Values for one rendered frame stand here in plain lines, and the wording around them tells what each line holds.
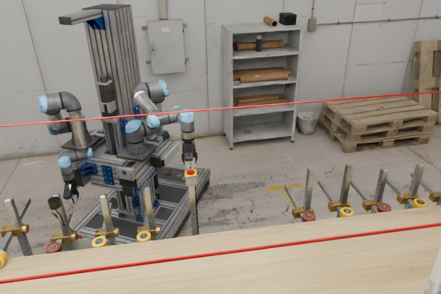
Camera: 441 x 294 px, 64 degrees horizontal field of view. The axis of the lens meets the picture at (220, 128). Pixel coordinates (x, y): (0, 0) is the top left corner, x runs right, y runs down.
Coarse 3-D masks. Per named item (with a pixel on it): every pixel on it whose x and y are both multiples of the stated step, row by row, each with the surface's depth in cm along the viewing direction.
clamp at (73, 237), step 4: (60, 232) 212; (72, 232) 212; (56, 236) 209; (60, 236) 209; (64, 236) 209; (68, 236) 209; (72, 236) 210; (76, 236) 213; (52, 240) 208; (64, 240) 209; (68, 240) 209; (72, 240) 209
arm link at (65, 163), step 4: (64, 156) 231; (60, 160) 226; (64, 160) 226; (68, 160) 228; (60, 164) 226; (64, 164) 227; (68, 164) 228; (60, 168) 228; (64, 168) 228; (68, 168) 229; (72, 168) 233; (64, 172) 229; (68, 172) 230; (72, 172) 233
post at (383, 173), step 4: (384, 168) 226; (380, 172) 228; (384, 172) 224; (380, 176) 228; (384, 176) 226; (380, 180) 228; (384, 180) 228; (380, 184) 229; (384, 184) 229; (376, 188) 234; (380, 188) 230; (384, 188) 231; (376, 192) 234; (380, 192) 232; (376, 196) 235; (380, 196) 233; (376, 200) 235; (380, 200) 235; (372, 212) 241
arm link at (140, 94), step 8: (136, 88) 218; (144, 88) 220; (136, 96) 214; (144, 96) 210; (144, 104) 204; (152, 104) 202; (144, 112) 204; (152, 112) 194; (160, 112) 194; (152, 120) 189; (160, 120) 191; (168, 120) 193
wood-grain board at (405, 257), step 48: (192, 240) 200; (240, 240) 199; (288, 240) 198; (336, 240) 198; (384, 240) 197; (432, 240) 197; (0, 288) 173; (48, 288) 173; (96, 288) 172; (144, 288) 172; (192, 288) 171; (240, 288) 171; (288, 288) 171; (336, 288) 170; (384, 288) 170
